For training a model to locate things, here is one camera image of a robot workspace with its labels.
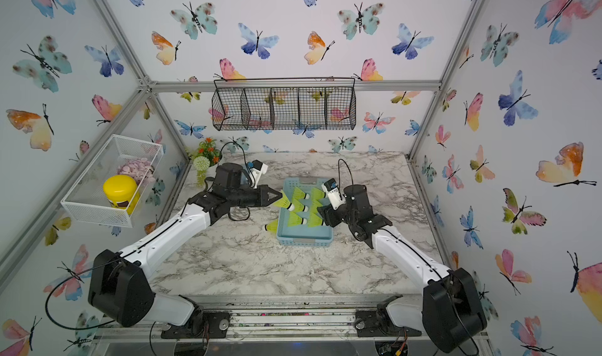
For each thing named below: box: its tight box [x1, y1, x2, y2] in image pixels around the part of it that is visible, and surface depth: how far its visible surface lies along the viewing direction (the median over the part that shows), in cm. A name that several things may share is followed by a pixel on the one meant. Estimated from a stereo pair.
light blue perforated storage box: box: [276, 177, 334, 247], surface depth 97 cm
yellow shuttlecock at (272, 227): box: [264, 217, 279, 235], surface depth 95 cm
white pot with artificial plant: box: [192, 136, 223, 186], surface depth 104 cm
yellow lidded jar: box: [102, 174, 141, 216], surface depth 65 cm
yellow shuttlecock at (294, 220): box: [286, 210, 308, 227], surface depth 97 cm
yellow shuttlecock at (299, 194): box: [293, 186, 311, 200], surface depth 106 cm
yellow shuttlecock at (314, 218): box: [307, 207, 327, 228], surface depth 96 cm
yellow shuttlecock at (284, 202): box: [273, 189, 295, 211], surface depth 82 cm
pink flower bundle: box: [117, 157, 156, 186], surface depth 70 cm
